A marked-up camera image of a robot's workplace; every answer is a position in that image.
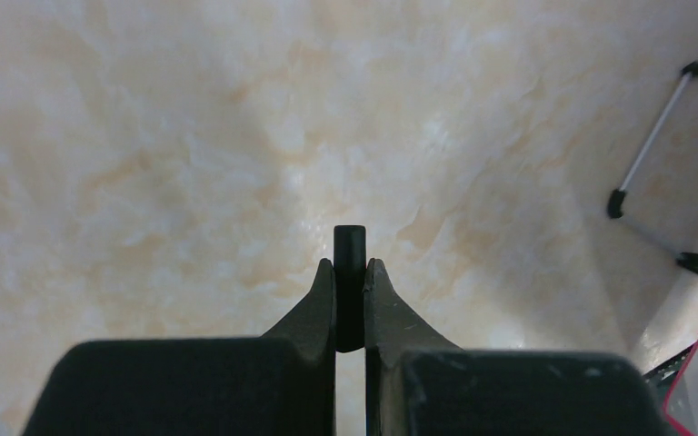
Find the metal whiteboard stand leg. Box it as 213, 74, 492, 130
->
605, 60, 698, 276

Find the black marker cap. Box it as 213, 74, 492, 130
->
333, 225, 366, 353

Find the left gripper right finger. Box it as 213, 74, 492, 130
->
363, 259, 672, 435

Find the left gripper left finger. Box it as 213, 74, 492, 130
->
25, 260, 335, 435

